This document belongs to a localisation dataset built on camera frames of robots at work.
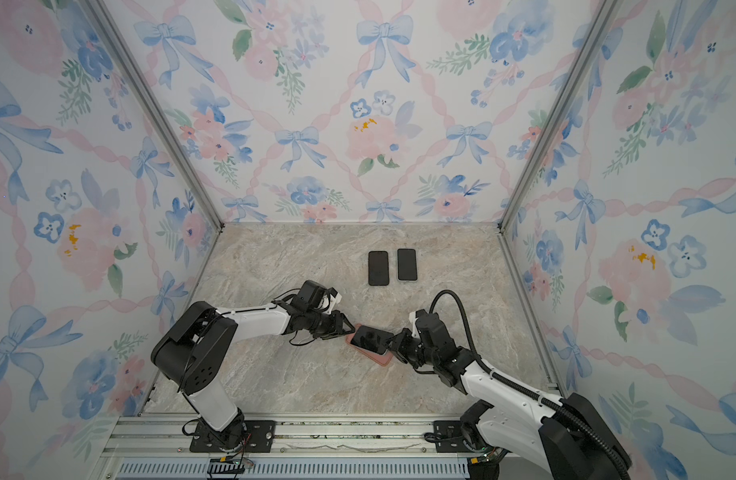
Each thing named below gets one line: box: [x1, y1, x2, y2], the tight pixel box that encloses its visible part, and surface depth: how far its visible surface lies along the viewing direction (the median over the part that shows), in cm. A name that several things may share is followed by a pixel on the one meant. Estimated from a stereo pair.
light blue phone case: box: [397, 248, 418, 281], surface depth 112 cm
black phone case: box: [368, 250, 389, 286], surface depth 109 cm
